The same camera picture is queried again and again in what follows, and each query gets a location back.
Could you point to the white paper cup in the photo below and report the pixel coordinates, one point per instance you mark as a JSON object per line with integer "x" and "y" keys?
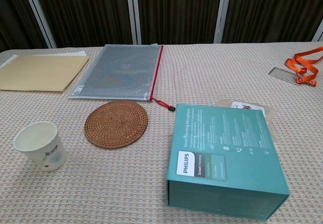
{"x": 48, "y": 156}

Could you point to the round woven rattan coaster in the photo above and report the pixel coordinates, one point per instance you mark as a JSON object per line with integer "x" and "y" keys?
{"x": 116, "y": 127}

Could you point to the beige woven tablecloth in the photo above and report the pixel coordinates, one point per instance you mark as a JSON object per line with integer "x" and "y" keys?
{"x": 126, "y": 183}

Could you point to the transparent mesh zipper pouch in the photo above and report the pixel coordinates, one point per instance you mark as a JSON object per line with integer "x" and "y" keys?
{"x": 118, "y": 71}

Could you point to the teal Philips product box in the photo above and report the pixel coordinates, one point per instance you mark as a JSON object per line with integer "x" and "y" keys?
{"x": 222, "y": 156}

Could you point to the clear packaged snack bag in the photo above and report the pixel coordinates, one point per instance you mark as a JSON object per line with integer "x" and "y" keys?
{"x": 267, "y": 111}

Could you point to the clear plastic badge holder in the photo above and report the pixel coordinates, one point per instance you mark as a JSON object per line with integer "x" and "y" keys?
{"x": 282, "y": 73}

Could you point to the manila paper folder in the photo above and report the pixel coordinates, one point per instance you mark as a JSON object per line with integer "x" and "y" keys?
{"x": 40, "y": 71}

